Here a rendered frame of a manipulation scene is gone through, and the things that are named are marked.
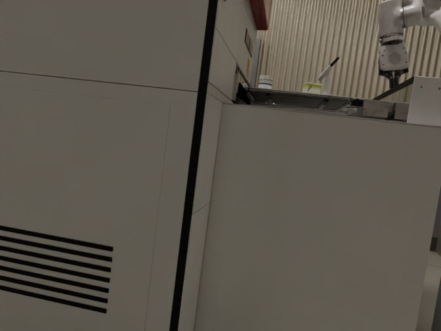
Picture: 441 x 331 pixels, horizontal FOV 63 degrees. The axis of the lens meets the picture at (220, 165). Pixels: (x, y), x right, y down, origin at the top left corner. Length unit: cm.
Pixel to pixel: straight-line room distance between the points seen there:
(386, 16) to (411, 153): 67
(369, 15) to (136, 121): 286
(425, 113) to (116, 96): 86
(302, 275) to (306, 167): 31
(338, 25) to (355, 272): 267
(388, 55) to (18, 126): 130
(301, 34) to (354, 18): 45
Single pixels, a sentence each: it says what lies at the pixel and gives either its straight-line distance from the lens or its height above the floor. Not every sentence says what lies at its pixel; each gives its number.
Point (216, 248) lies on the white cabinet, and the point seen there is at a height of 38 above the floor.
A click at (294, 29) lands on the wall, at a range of 350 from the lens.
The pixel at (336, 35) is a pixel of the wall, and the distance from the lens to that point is 348.
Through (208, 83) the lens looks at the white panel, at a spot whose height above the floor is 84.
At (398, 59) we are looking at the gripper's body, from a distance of 158.
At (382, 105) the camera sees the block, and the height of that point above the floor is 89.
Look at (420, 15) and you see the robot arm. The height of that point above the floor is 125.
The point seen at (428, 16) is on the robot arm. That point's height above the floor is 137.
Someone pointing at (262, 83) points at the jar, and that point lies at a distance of 190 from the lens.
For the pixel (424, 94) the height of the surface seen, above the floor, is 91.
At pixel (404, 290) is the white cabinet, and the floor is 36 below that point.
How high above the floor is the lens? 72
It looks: 4 degrees down
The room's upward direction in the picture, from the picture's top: 7 degrees clockwise
